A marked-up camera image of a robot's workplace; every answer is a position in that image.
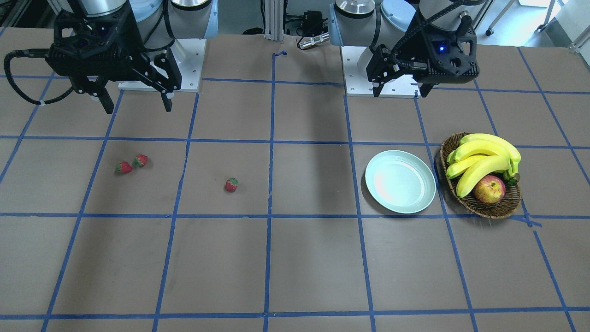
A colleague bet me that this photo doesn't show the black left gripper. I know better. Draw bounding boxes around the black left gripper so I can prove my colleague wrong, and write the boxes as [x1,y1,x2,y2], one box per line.
[366,12,480,97]

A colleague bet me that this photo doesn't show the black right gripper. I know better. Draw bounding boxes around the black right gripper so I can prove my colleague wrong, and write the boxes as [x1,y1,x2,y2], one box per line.
[46,5,182,115]

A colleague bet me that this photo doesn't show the red strawberry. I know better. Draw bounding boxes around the red strawberry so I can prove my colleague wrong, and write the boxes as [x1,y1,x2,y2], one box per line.
[133,154,149,168]
[224,177,239,193]
[115,161,134,174]

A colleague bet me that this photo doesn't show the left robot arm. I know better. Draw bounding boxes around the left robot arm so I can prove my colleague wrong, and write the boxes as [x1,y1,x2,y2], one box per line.
[329,0,483,98]

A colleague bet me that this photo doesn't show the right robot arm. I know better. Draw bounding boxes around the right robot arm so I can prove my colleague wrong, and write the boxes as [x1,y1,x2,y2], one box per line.
[44,0,218,114]

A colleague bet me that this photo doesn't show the light green plate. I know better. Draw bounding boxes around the light green plate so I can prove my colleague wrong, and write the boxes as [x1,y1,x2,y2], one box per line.
[365,150,436,214]

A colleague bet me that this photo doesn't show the yellow banana bunch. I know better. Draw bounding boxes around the yellow banana bunch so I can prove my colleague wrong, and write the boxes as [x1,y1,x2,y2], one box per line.
[440,132,522,198]

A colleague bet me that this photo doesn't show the red yellow apple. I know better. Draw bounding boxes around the red yellow apple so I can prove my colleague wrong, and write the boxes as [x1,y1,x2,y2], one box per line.
[472,175,506,204]

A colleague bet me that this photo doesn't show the brown wicker basket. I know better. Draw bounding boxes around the brown wicker basket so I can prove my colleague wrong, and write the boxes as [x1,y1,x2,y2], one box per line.
[435,132,522,219]

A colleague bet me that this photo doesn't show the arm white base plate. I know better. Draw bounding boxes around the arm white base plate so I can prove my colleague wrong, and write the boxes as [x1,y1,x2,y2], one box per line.
[341,46,420,98]
[118,39,208,92]

